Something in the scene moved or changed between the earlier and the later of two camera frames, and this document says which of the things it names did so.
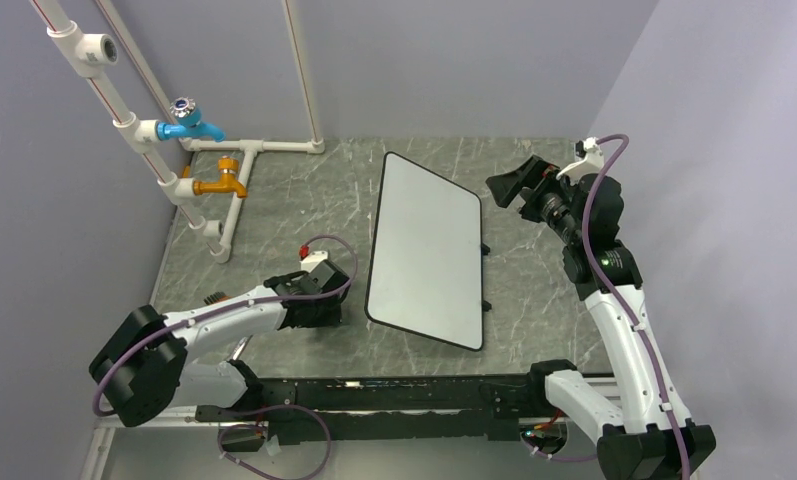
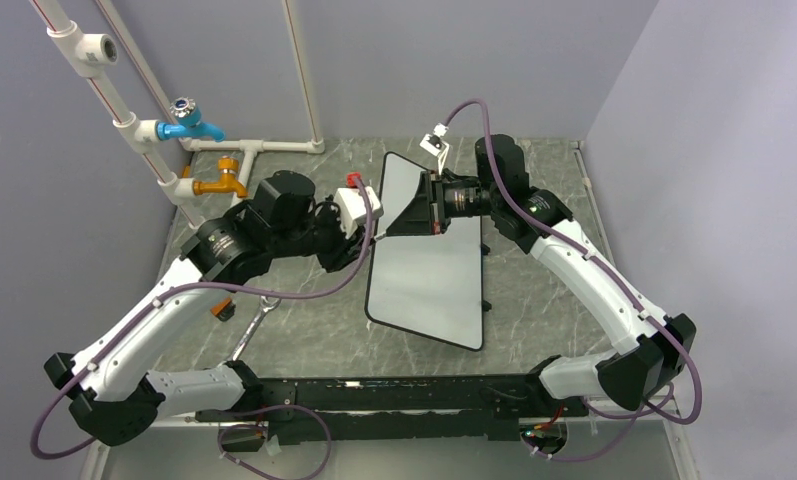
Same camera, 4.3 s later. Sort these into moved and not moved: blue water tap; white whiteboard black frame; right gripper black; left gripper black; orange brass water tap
Moved: right gripper black; left gripper black
Not moved: orange brass water tap; white whiteboard black frame; blue water tap
